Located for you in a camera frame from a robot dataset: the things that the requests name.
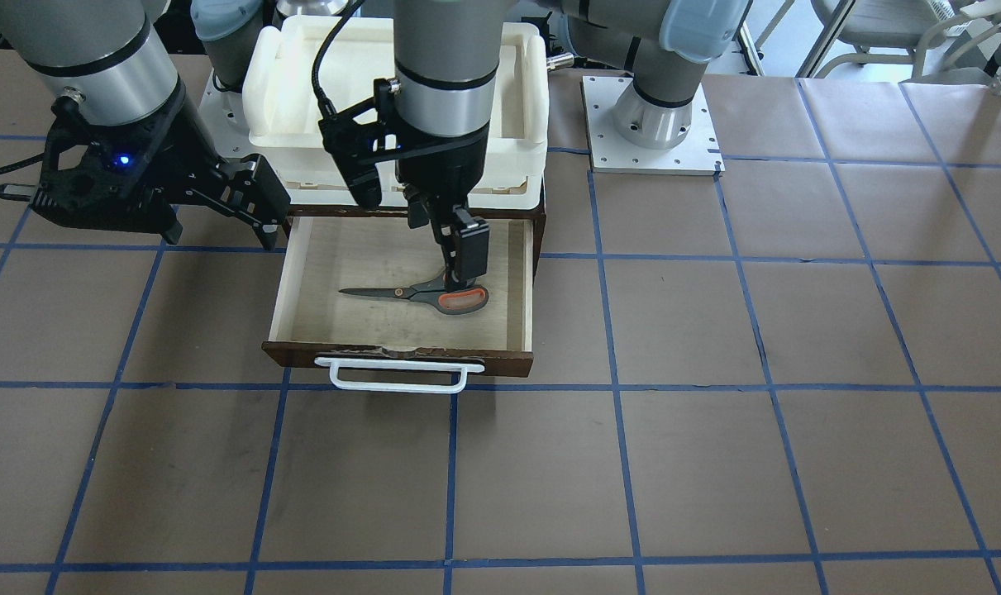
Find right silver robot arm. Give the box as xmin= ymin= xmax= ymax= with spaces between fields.
xmin=0 ymin=1 xmax=291 ymax=250

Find cream plastic tray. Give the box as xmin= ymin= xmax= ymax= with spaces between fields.
xmin=242 ymin=15 xmax=549 ymax=211

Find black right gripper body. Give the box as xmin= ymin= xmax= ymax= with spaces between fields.
xmin=31 ymin=80 xmax=227 ymax=245

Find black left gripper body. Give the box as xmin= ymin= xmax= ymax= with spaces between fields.
xmin=317 ymin=78 xmax=490 ymax=208

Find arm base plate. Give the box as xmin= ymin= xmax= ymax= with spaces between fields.
xmin=198 ymin=69 xmax=259 ymax=161
xmin=582 ymin=76 xmax=726 ymax=176

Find orange grey handled scissors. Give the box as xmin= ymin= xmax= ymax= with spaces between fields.
xmin=339 ymin=271 xmax=489 ymax=316

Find wooden drawer with white handle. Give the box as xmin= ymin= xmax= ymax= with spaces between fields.
xmin=262 ymin=217 xmax=536 ymax=389

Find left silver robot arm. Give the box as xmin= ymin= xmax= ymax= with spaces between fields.
xmin=311 ymin=1 xmax=750 ymax=293

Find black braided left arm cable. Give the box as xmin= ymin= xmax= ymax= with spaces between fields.
xmin=310 ymin=0 xmax=369 ymax=117

